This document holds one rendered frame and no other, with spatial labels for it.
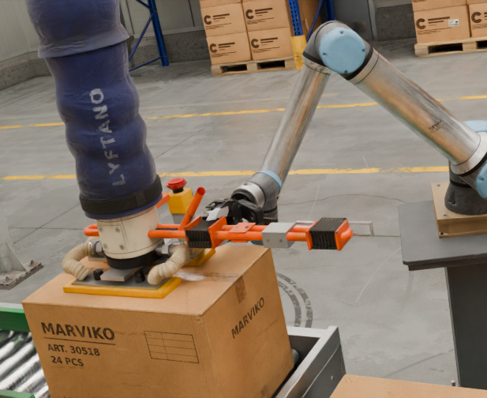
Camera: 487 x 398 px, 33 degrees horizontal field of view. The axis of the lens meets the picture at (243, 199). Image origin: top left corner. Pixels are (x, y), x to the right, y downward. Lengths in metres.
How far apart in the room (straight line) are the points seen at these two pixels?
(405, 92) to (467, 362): 1.02
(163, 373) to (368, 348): 1.59
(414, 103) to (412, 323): 1.62
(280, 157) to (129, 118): 0.55
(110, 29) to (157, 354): 0.84
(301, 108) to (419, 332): 1.55
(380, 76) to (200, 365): 0.92
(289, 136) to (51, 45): 0.77
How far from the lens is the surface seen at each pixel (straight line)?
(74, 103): 2.12
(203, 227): 2.15
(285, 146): 2.47
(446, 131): 2.41
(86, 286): 2.31
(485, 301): 2.81
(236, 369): 2.19
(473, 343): 2.88
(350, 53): 2.26
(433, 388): 2.34
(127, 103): 2.13
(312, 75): 2.42
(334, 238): 1.96
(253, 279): 2.24
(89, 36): 2.08
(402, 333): 3.70
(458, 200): 2.70
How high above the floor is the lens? 1.84
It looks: 19 degrees down
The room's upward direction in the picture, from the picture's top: 12 degrees counter-clockwise
